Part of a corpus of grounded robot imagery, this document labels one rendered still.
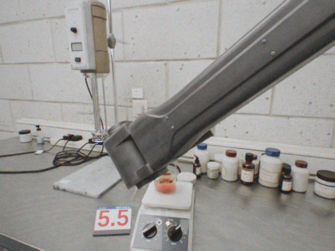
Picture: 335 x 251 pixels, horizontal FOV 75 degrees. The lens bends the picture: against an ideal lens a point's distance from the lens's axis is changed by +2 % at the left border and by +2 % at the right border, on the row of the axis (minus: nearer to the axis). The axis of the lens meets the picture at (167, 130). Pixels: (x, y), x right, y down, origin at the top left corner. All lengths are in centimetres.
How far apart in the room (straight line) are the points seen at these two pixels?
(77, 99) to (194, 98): 117
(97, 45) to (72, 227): 56
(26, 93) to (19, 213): 99
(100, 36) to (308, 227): 83
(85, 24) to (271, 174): 78
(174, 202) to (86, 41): 55
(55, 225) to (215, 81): 59
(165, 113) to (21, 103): 152
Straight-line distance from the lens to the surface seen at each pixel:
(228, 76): 20
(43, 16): 149
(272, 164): 83
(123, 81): 114
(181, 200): 55
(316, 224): 74
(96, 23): 82
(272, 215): 72
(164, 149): 23
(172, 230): 51
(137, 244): 53
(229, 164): 83
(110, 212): 63
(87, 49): 77
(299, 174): 86
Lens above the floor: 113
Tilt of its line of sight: 14 degrees down
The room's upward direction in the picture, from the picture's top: straight up
